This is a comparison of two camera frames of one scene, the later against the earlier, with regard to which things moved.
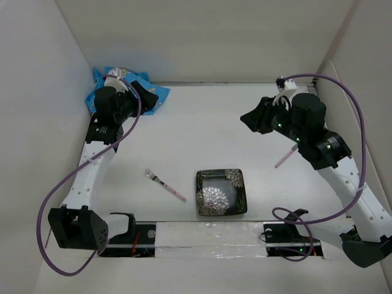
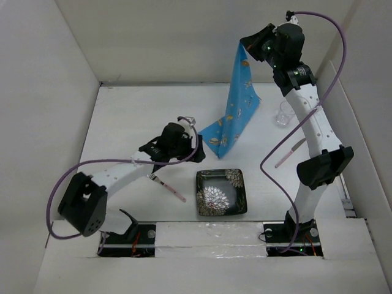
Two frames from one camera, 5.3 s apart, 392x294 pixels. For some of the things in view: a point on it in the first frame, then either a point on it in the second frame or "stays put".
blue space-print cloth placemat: x=142 y=78 → x=225 y=131
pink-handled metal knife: x=293 y=149 stays put
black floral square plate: x=220 y=192 stays put
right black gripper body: x=272 y=117 → x=262 y=47
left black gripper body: x=128 y=106 → x=184 y=149
